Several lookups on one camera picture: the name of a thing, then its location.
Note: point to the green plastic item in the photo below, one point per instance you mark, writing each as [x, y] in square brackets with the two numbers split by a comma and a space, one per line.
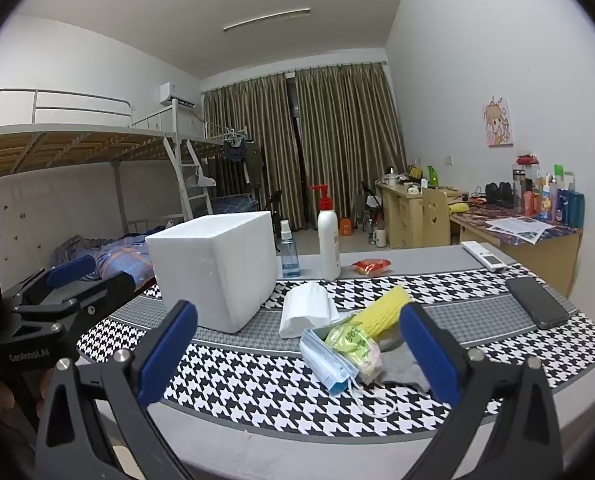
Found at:
[433, 176]

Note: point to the wooden desk with patterned cover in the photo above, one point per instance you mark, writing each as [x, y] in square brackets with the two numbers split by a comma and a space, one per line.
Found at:
[547, 255]

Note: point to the cartoon wall poster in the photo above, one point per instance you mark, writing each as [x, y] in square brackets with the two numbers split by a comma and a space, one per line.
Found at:
[497, 122]

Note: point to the black headphones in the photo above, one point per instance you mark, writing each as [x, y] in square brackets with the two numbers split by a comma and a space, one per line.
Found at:
[499, 194]

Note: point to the orange container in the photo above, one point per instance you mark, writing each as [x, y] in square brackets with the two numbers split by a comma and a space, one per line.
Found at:
[346, 227]

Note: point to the blue face mask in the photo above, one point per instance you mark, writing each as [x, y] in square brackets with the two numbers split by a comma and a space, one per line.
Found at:
[327, 365]

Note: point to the black folding chair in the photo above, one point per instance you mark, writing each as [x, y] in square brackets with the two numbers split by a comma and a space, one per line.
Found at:
[272, 205]

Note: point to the grey cloth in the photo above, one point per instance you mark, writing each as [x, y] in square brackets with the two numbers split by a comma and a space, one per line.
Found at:
[402, 365]

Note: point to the wooden desk with drawers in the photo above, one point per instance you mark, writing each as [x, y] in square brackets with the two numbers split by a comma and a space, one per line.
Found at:
[402, 215]

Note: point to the white lotion pump bottle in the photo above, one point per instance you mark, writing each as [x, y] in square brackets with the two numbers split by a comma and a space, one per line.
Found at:
[329, 245]

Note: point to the white remote control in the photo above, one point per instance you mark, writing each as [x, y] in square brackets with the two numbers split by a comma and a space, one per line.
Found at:
[485, 256]

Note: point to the thermos with red lid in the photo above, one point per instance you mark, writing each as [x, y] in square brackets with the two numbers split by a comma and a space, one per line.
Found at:
[520, 180]

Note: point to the blue plaid quilt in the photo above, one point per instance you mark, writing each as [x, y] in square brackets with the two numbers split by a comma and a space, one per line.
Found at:
[117, 255]

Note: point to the yellow foam net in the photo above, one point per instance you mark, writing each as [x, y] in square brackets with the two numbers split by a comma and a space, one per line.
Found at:
[385, 310]

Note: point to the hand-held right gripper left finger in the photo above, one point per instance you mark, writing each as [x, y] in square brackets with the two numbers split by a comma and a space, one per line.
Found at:
[170, 355]

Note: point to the green plastic bag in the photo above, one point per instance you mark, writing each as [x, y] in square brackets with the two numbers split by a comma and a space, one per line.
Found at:
[352, 342]

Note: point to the white foam box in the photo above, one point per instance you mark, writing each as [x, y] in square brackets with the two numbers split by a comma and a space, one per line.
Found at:
[212, 270]

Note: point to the white metal ladder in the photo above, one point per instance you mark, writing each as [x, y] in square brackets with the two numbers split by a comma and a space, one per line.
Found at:
[192, 185]

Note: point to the ceiling tube light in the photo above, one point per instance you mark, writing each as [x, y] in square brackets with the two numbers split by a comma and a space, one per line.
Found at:
[267, 19]

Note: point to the black smartphone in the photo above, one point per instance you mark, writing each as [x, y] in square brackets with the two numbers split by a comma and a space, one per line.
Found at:
[537, 302]

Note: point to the blue spray bottle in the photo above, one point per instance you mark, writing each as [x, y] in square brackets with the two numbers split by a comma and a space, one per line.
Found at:
[290, 260]

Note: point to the row of toiletry bottles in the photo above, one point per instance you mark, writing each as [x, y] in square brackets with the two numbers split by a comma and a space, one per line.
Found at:
[562, 205]

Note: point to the houndstooth table mat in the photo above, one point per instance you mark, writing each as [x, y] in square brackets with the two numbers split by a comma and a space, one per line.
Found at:
[257, 390]

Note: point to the wooden chair with smiley face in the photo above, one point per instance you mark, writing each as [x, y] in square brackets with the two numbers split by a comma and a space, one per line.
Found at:
[435, 220]

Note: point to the red snack packet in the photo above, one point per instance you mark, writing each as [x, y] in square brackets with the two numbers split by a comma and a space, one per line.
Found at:
[372, 266]

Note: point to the yellow cloth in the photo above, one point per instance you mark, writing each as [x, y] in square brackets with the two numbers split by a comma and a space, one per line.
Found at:
[460, 207]

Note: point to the dark hanging clothes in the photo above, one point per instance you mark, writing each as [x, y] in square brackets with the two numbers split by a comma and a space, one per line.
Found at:
[245, 160]

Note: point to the printed paper sheets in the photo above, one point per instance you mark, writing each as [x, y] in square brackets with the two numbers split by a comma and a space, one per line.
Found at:
[520, 227]

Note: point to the white tissue pack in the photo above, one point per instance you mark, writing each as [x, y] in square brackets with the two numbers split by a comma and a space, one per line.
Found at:
[307, 310]

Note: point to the white air conditioner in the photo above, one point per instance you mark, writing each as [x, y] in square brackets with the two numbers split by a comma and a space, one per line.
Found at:
[175, 92]

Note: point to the white metal bunk bed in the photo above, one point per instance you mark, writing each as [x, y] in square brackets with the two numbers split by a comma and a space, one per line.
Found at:
[52, 132]
[235, 205]

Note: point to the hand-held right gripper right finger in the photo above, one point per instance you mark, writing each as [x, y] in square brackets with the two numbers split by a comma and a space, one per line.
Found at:
[427, 355]

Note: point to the white clothes hanger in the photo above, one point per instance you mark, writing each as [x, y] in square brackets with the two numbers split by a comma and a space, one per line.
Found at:
[202, 179]

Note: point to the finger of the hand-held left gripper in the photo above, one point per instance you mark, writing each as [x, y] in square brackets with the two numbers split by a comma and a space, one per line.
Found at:
[102, 300]
[72, 270]

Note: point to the brown curtain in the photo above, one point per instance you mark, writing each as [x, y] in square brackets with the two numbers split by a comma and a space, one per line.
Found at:
[352, 145]
[257, 150]

